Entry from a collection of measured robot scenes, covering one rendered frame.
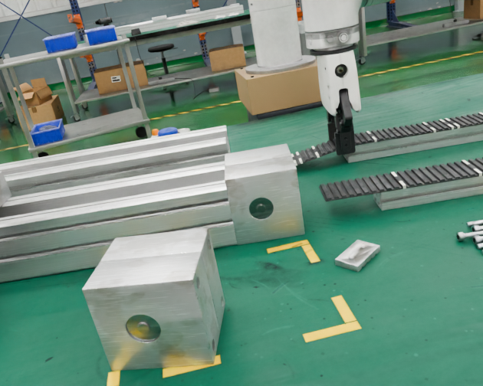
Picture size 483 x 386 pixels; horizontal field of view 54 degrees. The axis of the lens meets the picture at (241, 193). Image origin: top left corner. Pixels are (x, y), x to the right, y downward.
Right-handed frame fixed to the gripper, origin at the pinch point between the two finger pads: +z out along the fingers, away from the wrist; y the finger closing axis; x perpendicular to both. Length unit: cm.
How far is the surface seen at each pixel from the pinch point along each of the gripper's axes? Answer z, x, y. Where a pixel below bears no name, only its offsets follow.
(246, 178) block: -5.2, 16.9, -24.0
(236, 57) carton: 49, 14, 480
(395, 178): 0.5, -3.2, -18.7
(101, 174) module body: -2.3, 41.0, -3.8
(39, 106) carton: 58, 236, 444
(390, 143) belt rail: 1.7, -7.9, -2.1
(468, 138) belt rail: 3.1, -21.2, -2.2
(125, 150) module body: -3.8, 37.7, 2.3
